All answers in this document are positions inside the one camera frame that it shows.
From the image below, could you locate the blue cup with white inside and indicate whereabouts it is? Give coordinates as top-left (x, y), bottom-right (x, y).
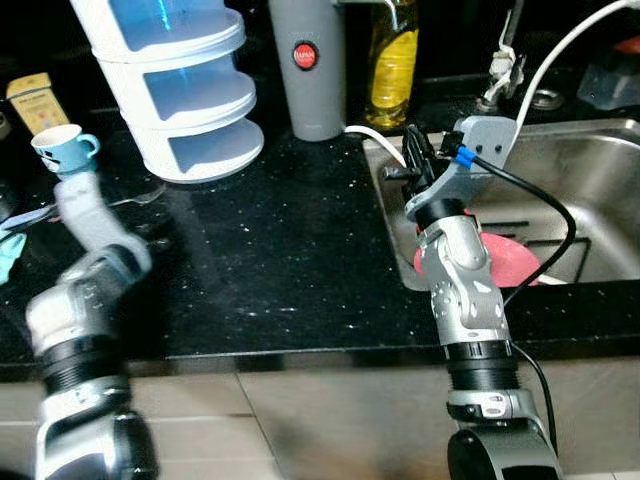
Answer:
top-left (30, 124), bottom-right (102, 179)

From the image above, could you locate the yellow liquid bottle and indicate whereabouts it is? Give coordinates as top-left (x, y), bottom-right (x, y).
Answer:
top-left (363, 0), bottom-right (421, 132)

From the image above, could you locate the silver faucet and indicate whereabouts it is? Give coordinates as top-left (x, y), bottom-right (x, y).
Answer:
top-left (478, 0), bottom-right (528, 113)

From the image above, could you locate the grey bottle with red label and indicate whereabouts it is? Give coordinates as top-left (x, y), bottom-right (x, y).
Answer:
top-left (267, 0), bottom-right (349, 143)

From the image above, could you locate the pink plate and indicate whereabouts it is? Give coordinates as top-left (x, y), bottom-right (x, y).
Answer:
top-left (413, 230), bottom-right (542, 291)

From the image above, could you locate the round metal sink cap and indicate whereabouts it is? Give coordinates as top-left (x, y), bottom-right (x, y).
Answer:
top-left (530, 89), bottom-right (563, 110)

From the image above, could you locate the stainless steel sink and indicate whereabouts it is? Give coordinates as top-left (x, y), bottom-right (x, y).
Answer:
top-left (362, 118), bottom-right (640, 293)

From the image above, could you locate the clear plastic container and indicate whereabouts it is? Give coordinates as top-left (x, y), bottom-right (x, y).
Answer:
top-left (578, 58), bottom-right (640, 109)

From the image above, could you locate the white tiered plastic rack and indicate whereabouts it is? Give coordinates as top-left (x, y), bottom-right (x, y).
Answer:
top-left (68, 0), bottom-right (266, 186)

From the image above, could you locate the grey cabinet front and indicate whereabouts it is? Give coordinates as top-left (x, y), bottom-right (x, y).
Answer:
top-left (0, 358), bottom-right (640, 480)

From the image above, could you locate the yellow cardboard box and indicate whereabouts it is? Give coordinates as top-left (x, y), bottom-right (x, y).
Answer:
top-left (5, 72), bottom-right (71, 137)

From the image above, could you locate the silver utensil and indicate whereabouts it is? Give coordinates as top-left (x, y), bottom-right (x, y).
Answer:
top-left (0, 183), bottom-right (168, 229)

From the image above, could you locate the teal cloth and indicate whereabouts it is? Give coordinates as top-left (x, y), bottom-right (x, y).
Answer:
top-left (0, 230), bottom-right (28, 288)

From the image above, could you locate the white hose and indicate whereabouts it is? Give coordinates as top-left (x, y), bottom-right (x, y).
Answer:
top-left (345, 0), bottom-right (640, 171)

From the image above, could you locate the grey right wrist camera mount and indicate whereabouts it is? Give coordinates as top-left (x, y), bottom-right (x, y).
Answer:
top-left (405, 115), bottom-right (528, 216)

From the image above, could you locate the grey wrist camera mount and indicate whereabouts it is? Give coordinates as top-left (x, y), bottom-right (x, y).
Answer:
top-left (405, 115), bottom-right (528, 216)
top-left (53, 170), bottom-right (126, 256)

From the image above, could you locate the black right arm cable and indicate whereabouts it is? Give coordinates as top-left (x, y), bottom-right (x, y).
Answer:
top-left (468, 155), bottom-right (579, 451)

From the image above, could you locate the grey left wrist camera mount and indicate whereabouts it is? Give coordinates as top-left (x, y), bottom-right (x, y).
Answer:
top-left (53, 170), bottom-right (126, 256)

